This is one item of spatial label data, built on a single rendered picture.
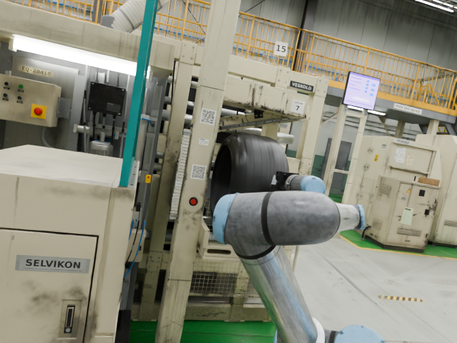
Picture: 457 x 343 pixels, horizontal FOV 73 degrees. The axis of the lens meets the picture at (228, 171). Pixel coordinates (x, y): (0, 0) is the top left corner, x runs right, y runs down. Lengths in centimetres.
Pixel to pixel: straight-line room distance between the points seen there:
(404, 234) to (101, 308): 590
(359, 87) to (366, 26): 799
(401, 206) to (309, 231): 557
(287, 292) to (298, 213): 28
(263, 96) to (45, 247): 151
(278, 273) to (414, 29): 1437
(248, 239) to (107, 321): 41
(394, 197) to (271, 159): 466
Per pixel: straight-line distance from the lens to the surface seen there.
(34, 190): 79
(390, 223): 614
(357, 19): 1354
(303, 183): 118
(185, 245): 171
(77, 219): 78
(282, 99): 203
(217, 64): 164
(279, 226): 63
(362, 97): 585
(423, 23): 1521
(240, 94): 193
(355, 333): 111
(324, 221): 66
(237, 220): 66
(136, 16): 195
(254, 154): 154
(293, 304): 89
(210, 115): 161
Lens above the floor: 142
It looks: 6 degrees down
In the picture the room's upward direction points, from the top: 10 degrees clockwise
